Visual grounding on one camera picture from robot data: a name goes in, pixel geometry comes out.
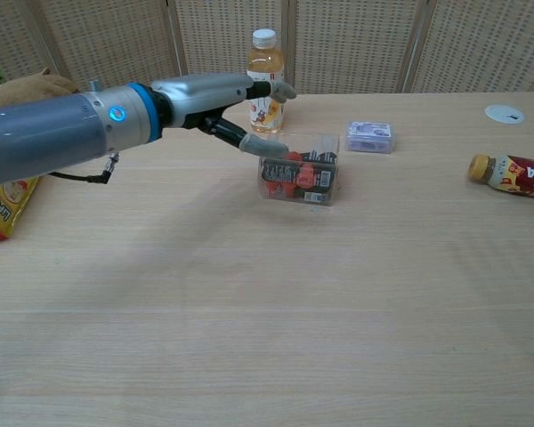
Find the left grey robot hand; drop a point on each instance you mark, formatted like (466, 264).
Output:
(204, 100)

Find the clear box of red capsules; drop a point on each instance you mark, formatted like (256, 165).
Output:
(300, 175)

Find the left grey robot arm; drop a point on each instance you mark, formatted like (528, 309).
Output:
(58, 131)

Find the yellow tea bottle white cap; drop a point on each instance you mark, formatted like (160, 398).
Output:
(264, 66)

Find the brown plush toy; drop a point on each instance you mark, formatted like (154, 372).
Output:
(40, 86)

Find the woven folding screen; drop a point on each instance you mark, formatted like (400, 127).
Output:
(360, 44)

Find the small purple plastic box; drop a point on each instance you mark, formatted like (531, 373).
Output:
(370, 135)

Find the yellow Lipo snack bag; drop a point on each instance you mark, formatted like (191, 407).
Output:
(4, 209)

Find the brown milk tea bottle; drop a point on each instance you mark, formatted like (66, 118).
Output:
(516, 174)

